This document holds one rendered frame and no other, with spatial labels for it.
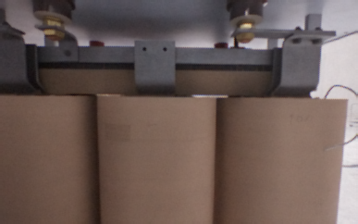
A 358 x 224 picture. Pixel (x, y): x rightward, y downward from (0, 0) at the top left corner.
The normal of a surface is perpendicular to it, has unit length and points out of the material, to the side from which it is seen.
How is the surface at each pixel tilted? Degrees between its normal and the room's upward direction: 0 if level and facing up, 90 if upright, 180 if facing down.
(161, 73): 90
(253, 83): 90
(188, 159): 90
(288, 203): 90
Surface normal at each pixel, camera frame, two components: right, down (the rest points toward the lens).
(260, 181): -0.41, 0.07
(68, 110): 0.75, 0.06
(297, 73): 0.02, 0.08
